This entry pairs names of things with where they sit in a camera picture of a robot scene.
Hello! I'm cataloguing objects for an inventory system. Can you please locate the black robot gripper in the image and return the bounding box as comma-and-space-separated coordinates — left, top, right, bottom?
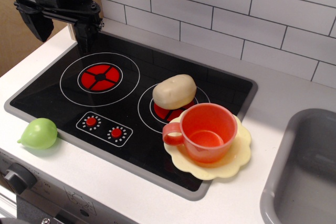
15, 0, 103, 53

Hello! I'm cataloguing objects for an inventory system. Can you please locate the orange plastic cup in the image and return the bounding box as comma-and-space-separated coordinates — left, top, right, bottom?
162, 103, 238, 163

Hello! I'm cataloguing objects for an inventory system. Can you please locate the pale yellow scalloped plate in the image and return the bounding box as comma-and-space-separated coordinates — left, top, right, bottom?
164, 117, 251, 180

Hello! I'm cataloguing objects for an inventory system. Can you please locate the black toy stove top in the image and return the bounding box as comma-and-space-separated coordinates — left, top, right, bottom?
4, 33, 258, 201

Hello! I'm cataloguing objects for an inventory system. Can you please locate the red left stove button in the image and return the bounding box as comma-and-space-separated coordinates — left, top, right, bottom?
86, 117, 97, 127

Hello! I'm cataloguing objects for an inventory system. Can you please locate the red stove button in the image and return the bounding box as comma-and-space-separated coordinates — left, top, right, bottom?
86, 117, 97, 127
110, 128, 122, 139

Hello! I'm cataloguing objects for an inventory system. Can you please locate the green toy pear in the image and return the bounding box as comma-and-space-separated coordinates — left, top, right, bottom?
17, 118, 58, 150

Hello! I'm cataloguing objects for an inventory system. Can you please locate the red right stove button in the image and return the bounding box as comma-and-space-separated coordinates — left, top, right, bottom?
110, 128, 122, 139

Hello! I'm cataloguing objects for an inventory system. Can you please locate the beige toy potato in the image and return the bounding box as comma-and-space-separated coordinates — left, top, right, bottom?
152, 74, 197, 110

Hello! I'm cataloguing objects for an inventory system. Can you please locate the grey oven knob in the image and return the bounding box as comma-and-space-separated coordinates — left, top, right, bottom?
4, 163, 37, 195

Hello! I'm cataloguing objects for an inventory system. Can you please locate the grey sink basin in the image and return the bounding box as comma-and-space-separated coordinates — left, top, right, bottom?
260, 109, 335, 223

